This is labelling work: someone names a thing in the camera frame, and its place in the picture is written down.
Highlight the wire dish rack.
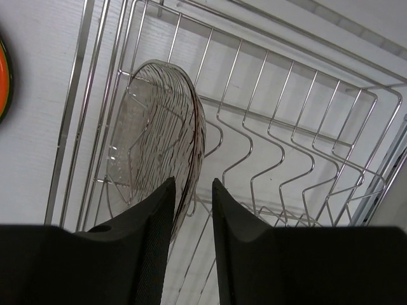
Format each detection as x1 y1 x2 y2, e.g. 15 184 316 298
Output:
44 1 406 304

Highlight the black plate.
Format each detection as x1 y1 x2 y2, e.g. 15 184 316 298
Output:
0 36 15 122

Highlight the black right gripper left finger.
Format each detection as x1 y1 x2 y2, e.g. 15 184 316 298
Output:
1 178 176 304

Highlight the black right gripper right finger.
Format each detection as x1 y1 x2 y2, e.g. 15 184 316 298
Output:
212 179 406 304

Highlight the orange plate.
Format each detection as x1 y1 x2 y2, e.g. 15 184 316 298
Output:
0 41 11 117

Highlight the smoky grey glass plate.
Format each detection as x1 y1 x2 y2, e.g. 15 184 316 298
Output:
105 59 207 239

